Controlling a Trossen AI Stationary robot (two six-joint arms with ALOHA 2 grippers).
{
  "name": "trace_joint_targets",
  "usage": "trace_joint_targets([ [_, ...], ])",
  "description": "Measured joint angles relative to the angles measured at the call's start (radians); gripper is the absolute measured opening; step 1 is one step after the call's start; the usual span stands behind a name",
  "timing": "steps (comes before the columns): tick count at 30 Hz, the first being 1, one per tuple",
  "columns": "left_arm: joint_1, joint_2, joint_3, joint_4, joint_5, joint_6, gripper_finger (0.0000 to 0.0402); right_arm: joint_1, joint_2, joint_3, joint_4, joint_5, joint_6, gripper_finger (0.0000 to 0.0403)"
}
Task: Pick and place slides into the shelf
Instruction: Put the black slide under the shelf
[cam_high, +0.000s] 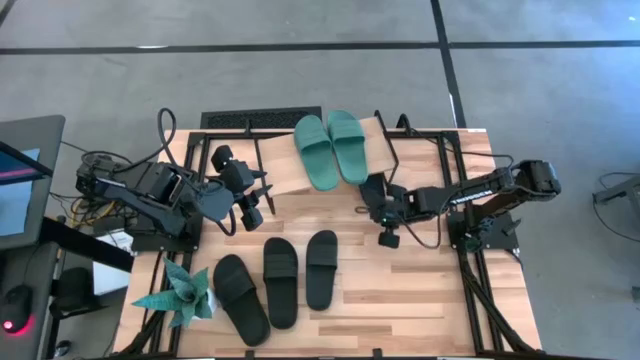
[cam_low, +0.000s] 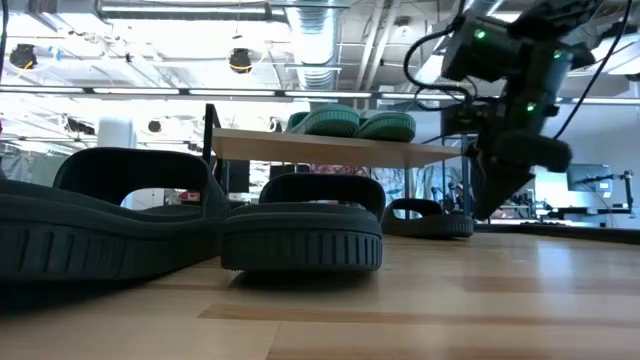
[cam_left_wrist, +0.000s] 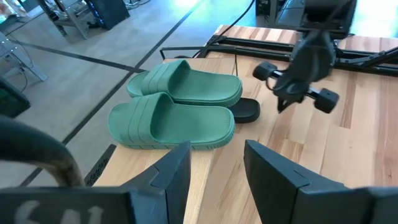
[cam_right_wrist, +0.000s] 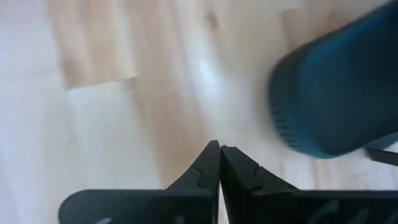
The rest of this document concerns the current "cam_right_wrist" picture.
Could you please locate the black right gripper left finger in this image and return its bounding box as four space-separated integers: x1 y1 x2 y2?
166 139 221 224

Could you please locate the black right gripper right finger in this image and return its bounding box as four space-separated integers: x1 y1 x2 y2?
221 145 298 224

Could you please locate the green slide sandal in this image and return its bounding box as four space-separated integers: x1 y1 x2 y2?
269 0 398 159

